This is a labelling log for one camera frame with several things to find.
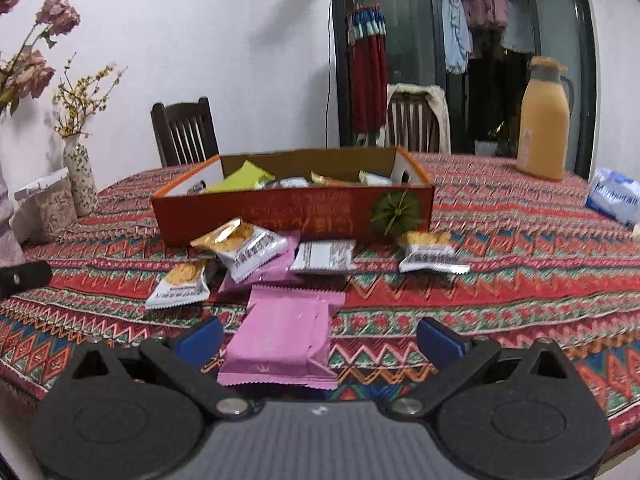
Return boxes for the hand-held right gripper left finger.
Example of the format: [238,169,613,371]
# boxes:
[70,316,255,420]

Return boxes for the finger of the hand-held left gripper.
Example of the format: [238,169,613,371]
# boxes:
[0,260,53,297]

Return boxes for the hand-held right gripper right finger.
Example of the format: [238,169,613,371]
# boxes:
[390,316,571,420]

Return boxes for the gold white biscuit wrapper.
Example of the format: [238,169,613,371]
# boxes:
[190,217,290,282]
[398,231,472,275]
[145,260,211,309]

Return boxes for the pink snack wrapper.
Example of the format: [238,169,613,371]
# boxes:
[217,284,346,391]
[217,232,301,295]

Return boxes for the white label snack wrapper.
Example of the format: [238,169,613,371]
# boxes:
[290,241,358,276]

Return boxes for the orange cardboard box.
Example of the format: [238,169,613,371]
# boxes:
[151,146,435,247]

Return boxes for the green snack wrapper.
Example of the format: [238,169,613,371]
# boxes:
[205,160,276,193]

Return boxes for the pile of mixed snack packets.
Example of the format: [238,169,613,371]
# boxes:
[255,169,396,191]

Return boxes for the pink textured vase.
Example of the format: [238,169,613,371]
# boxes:
[0,170,26,268]

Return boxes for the clear container with white lid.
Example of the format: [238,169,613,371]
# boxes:
[14,167,79,243]

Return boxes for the speckled white vase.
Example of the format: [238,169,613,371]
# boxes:
[62,135,99,217]

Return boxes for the yellow blossom branches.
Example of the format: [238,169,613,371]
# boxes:
[52,52,128,139]

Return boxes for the dark wooden chair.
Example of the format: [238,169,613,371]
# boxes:
[151,97,221,168]

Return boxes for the blue white tissue pack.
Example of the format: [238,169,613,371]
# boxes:
[585,166,640,226]

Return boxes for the chair with draped cloth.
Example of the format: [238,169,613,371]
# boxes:
[385,82,453,153]

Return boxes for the yellow thermos jug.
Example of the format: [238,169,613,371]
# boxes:
[516,56,576,182]

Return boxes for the dried pink flowers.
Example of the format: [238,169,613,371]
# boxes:
[0,0,82,116]

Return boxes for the red blue tassel decoration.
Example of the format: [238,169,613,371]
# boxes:
[346,4,388,133]

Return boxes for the light blue hanging shirt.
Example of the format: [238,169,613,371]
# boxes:
[440,0,473,76]

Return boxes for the dark framed glass sliding door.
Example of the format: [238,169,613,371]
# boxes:
[326,0,598,181]

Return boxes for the white hanging garment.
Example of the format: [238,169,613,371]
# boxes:
[500,20,536,53]

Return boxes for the pink hanging garment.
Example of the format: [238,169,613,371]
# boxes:
[460,0,510,28]

